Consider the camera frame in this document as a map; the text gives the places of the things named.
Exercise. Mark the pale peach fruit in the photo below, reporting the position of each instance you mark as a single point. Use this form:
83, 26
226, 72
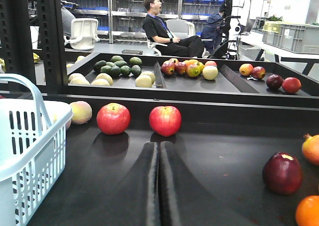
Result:
82, 112

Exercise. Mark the dark red apple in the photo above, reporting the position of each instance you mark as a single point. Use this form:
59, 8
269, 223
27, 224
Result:
282, 174

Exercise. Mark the bright red apple left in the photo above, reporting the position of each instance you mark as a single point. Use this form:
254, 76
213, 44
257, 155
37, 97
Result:
113, 119

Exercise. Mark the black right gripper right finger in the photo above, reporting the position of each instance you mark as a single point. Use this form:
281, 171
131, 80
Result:
183, 201

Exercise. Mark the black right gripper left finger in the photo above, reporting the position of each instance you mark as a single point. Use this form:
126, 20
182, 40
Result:
134, 200

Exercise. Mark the bright red apple right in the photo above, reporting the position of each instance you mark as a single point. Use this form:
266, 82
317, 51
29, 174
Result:
165, 120

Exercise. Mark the light blue plastic basket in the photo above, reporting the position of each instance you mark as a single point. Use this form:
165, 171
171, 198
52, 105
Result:
32, 151

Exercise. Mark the seated person black shirt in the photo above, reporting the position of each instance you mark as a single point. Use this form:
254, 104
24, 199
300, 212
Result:
168, 44

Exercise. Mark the black wooden display stand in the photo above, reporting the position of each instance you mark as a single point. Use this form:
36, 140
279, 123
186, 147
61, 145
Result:
225, 146

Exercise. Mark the bright red apple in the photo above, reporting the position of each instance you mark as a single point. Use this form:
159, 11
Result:
113, 119
165, 120

